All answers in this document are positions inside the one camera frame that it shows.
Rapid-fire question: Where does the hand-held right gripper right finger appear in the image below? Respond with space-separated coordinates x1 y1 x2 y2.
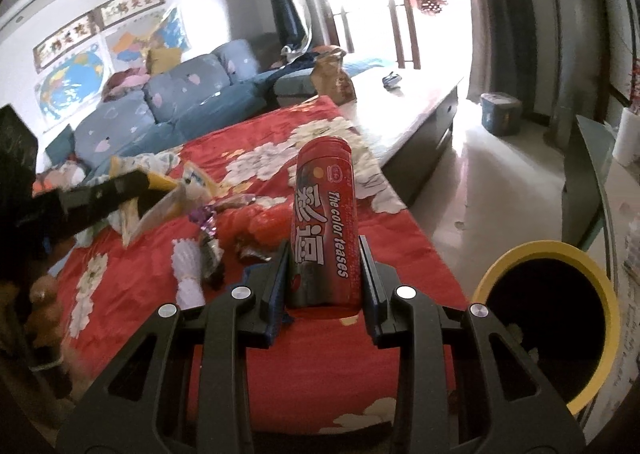
357 235 588 454

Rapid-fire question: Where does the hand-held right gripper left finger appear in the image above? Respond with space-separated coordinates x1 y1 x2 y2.
55 239 301 454

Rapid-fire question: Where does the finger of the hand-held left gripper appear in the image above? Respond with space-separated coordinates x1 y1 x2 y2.
57 169 151 231

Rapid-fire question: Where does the yellow snack packet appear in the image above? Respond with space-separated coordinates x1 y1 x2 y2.
120 161 226 247

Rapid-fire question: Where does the red plastic bag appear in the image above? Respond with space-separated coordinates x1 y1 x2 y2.
220 211 296 255

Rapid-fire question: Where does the brown shiny snack wrapper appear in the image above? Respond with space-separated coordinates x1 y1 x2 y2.
200 239 227 291

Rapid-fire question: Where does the red cylindrical candy can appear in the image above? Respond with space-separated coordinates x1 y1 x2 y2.
286 136 362 313

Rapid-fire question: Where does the yellow-rimmed black bin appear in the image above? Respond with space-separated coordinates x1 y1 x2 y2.
471 241 622 417

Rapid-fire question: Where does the silver crumpled wrapper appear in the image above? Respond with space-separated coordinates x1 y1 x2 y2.
237 244 274 266

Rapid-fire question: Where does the light blue cloth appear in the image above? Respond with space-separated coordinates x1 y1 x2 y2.
75 151 182 245

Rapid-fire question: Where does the world map poster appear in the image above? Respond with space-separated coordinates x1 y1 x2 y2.
34 48 108 127

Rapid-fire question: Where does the white pleated paper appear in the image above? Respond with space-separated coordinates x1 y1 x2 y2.
170 239 207 310

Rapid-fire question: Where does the red floral blanket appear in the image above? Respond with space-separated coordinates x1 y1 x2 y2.
52 95 468 435

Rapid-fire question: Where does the golden brown wrapper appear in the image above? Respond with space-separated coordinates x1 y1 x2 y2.
215 193 262 211

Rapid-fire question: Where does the purple shiny wrapper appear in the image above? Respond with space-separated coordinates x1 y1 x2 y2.
190 204 221 241

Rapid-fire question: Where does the framed calligraphy picture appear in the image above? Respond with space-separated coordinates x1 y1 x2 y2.
95 0 166 27
32 14 98 72

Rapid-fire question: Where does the pink cloth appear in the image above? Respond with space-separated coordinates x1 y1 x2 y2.
102 69 151 102

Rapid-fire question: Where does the blue patterned sofa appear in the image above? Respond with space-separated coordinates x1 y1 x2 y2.
45 39 321 175

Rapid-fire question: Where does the yellow pillow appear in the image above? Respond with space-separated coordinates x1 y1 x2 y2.
147 46 183 76

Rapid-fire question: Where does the low wooden table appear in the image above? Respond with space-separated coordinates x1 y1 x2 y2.
345 69 466 207

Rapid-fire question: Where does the colourful country map poster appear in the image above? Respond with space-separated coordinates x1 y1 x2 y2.
107 9 193 65

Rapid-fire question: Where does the brown paper bag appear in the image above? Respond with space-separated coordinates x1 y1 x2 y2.
312 46 358 105

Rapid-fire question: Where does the grey glass panel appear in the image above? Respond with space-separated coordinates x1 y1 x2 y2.
560 114 617 251

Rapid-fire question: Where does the white paper roll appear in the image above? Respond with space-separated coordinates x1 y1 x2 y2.
612 109 640 166

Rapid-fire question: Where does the grey curtain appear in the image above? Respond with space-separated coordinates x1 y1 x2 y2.
472 0 556 102

